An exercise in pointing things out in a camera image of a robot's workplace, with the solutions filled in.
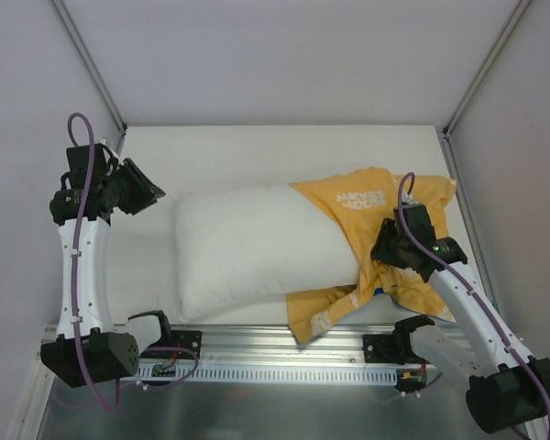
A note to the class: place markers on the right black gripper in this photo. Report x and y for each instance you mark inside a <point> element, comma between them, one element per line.
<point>390,245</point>

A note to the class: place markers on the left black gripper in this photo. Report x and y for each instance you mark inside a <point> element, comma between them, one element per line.
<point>135,186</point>

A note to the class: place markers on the white pillow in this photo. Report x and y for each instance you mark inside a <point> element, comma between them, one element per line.
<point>234,246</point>

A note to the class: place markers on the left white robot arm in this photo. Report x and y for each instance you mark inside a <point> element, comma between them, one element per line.
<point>85,305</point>

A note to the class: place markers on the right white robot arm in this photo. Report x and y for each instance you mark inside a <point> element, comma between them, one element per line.
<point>504,384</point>

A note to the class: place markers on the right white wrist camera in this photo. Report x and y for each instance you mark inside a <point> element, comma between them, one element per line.
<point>407,198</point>

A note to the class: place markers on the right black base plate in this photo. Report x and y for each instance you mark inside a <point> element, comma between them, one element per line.
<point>389,349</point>

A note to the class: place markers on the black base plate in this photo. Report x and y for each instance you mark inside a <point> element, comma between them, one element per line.
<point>389,349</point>
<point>190,339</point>

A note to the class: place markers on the white slotted cable duct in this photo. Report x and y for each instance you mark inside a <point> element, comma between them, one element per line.
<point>271,374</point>

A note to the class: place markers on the aluminium mounting rail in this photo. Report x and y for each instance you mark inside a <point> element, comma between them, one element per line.
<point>279,341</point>

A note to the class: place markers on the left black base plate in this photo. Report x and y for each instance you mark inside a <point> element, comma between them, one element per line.
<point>190,339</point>

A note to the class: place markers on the left aluminium frame post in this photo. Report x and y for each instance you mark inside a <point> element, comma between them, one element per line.
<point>75,37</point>

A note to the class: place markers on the aluminium frame post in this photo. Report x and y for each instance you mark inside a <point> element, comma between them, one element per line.
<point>496,48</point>
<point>75,37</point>

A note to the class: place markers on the right aluminium frame post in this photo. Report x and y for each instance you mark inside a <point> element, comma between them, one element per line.
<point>496,48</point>

